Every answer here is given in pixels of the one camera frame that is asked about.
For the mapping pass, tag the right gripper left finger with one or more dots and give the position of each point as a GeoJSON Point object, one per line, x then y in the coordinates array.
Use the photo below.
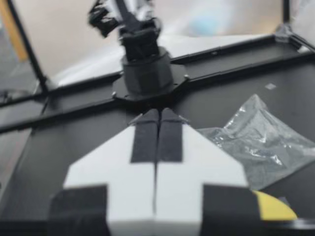
{"type": "Point", "coordinates": [115, 167]}

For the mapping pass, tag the clear plastic bag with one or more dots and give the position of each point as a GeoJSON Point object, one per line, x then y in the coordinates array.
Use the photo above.
{"type": "Point", "coordinates": [258, 147]}

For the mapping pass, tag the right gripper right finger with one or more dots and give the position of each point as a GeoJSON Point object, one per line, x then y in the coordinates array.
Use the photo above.
{"type": "Point", "coordinates": [197, 167]}

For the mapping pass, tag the black frame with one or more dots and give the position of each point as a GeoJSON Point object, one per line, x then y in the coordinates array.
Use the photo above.
{"type": "Point", "coordinates": [285, 37]}

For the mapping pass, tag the yellow plate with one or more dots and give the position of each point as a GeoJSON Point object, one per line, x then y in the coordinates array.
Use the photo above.
{"type": "Point", "coordinates": [273, 206]}

